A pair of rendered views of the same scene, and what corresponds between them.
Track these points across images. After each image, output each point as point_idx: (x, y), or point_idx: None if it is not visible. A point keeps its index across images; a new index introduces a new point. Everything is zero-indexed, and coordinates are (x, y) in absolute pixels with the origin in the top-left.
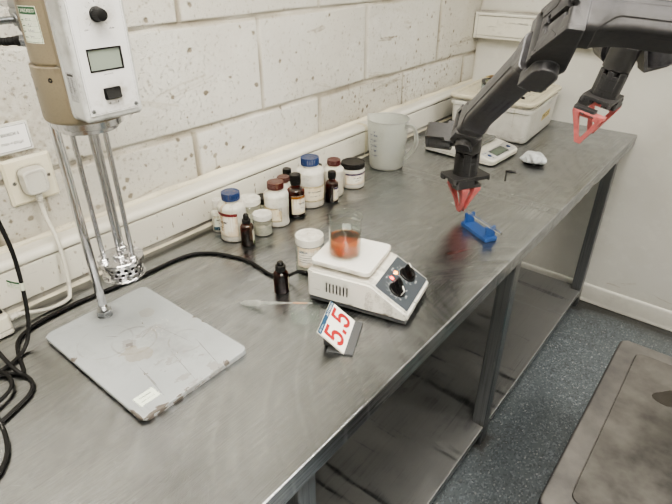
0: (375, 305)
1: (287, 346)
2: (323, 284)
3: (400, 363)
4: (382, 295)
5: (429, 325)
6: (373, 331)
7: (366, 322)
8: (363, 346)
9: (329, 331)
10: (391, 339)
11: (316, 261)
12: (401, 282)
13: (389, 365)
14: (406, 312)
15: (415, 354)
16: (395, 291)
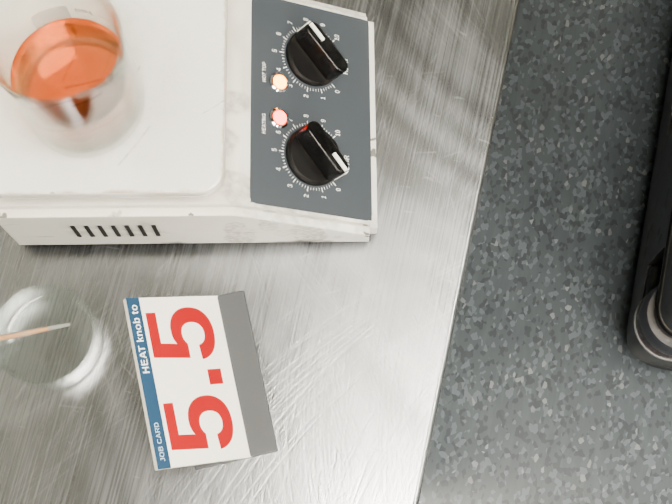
0: (265, 234)
1: (70, 500)
2: (62, 229)
3: (421, 414)
4: (282, 214)
5: (438, 205)
6: (289, 311)
7: (251, 279)
8: (289, 392)
9: (183, 426)
10: (355, 322)
11: (10, 194)
12: (324, 140)
13: (395, 437)
14: (370, 221)
15: (446, 354)
16: (314, 173)
